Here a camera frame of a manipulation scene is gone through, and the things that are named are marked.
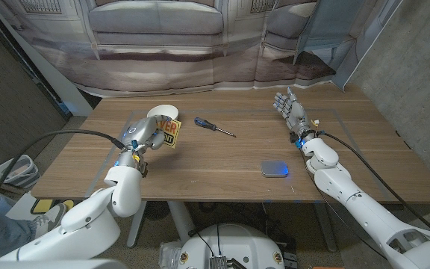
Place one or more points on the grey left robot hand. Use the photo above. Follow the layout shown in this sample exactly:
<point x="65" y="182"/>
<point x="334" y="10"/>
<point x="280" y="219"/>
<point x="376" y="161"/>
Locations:
<point x="140" y="130"/>

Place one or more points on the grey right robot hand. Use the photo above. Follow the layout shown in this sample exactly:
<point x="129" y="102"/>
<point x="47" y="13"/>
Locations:
<point x="296" y="112"/>

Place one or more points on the yellow black bumper sticker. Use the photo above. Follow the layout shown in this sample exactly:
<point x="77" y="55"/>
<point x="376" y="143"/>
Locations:
<point x="172" y="130"/>

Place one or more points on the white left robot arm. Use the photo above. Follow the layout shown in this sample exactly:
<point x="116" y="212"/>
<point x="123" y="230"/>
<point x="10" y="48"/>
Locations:
<point x="88" y="224"/>

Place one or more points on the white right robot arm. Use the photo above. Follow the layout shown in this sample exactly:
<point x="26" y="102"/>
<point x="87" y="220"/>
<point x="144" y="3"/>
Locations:
<point x="368" y="209"/>

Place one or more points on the white bowl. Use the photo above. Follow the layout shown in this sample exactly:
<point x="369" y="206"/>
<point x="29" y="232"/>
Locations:
<point x="164" y="110"/>

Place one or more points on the small grey metal tin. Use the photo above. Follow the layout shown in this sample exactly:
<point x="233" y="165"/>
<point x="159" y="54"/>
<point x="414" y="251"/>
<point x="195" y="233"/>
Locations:
<point x="274" y="169"/>

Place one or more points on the printed room backdrop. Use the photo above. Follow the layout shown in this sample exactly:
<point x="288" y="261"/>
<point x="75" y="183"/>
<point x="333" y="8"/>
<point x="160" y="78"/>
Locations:
<point x="162" y="56"/>

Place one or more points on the white metal table leg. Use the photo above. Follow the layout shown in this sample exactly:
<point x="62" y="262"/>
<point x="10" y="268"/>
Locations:
<point x="327" y="228"/>
<point x="181" y="220"/>

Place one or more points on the grey plastic bucket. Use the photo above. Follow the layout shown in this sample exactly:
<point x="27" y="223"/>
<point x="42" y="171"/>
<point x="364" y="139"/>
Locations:
<point x="24" y="178"/>

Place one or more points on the clear plastic container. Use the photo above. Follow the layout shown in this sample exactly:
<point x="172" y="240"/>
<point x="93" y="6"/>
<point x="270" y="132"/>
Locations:
<point x="168" y="256"/>

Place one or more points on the grey white sneaker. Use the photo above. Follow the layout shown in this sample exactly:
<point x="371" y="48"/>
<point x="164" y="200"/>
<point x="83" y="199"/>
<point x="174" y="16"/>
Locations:
<point x="49" y="220"/>

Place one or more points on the white robot torso base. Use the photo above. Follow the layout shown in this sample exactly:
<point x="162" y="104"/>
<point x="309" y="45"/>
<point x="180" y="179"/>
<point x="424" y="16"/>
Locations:
<point x="233" y="243"/>

